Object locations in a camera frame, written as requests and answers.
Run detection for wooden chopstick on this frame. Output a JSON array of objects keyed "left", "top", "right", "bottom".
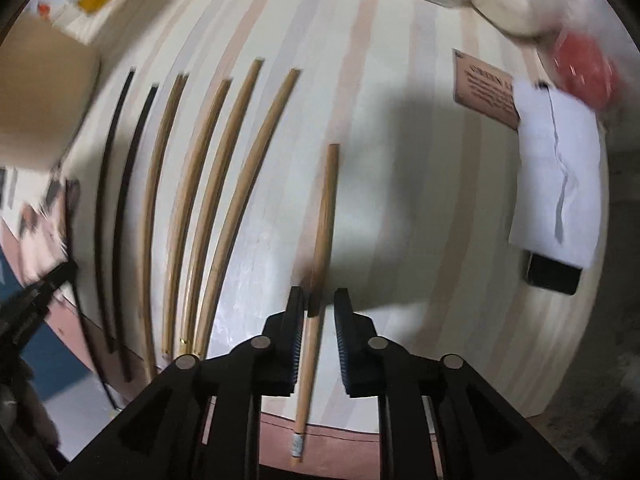
[
  {"left": 179, "top": 57, "right": 265, "bottom": 346},
  {"left": 192, "top": 67, "right": 302, "bottom": 361},
  {"left": 161, "top": 77, "right": 234, "bottom": 358},
  {"left": 290, "top": 143, "right": 342, "bottom": 463},
  {"left": 139, "top": 72, "right": 190, "bottom": 381}
]

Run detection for beige ribbed utensil holder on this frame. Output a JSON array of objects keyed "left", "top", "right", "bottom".
[{"left": 0, "top": 14, "right": 103, "bottom": 173}]

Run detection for white paper sheet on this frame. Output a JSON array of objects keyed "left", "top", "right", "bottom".
[{"left": 509, "top": 79, "right": 601, "bottom": 268}]

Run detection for clear plastic bag red contents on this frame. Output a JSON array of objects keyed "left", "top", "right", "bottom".
[{"left": 465, "top": 0, "right": 623, "bottom": 111}]

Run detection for cat sticker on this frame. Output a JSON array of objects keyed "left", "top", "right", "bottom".
[{"left": 17, "top": 177, "right": 81, "bottom": 286}]

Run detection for black phone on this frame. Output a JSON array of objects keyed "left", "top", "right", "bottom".
[{"left": 525, "top": 251, "right": 583, "bottom": 296}]

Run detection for brown printed card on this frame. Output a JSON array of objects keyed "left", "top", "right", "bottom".
[{"left": 452, "top": 49, "right": 521, "bottom": 131}]

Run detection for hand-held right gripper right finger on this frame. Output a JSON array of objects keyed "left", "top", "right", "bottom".
[{"left": 334, "top": 287, "right": 586, "bottom": 480}]

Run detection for black chopstick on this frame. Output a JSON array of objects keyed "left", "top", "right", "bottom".
[
  {"left": 95, "top": 67, "right": 137, "bottom": 353},
  {"left": 112, "top": 84, "right": 160, "bottom": 383}
]

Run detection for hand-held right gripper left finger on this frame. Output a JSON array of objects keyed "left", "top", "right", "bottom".
[{"left": 60, "top": 286, "right": 307, "bottom": 480}]

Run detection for blue base cabinet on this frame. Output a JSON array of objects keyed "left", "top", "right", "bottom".
[{"left": 0, "top": 247, "right": 98, "bottom": 403}]

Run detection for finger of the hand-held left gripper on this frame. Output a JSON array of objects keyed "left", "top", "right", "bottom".
[{"left": 0, "top": 260, "right": 78, "bottom": 361}]

